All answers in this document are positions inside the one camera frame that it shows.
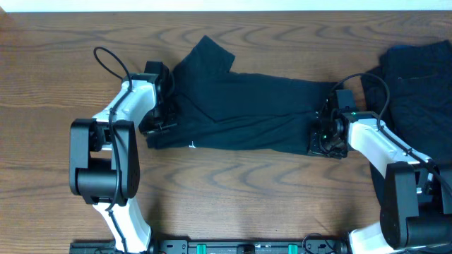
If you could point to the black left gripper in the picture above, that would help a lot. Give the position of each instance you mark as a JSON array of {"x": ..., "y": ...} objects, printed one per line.
[{"x": 147, "y": 128}]

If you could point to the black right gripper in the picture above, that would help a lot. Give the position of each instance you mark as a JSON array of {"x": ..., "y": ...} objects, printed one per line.
[{"x": 313, "y": 146}]

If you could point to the dark green t-shirt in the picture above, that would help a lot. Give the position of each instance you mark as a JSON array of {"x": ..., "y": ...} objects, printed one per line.
[{"x": 216, "y": 108}]

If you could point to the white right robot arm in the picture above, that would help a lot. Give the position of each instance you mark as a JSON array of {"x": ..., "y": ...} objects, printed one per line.
[{"x": 416, "y": 205}]

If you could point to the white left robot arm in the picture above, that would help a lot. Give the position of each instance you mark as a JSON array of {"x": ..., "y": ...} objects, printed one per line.
[{"x": 104, "y": 166}]

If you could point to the pile of black clothes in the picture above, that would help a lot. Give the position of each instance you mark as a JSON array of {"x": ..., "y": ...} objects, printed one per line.
[{"x": 411, "y": 88}]

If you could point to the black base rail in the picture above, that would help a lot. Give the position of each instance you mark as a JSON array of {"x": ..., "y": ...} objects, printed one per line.
[{"x": 310, "y": 244}]

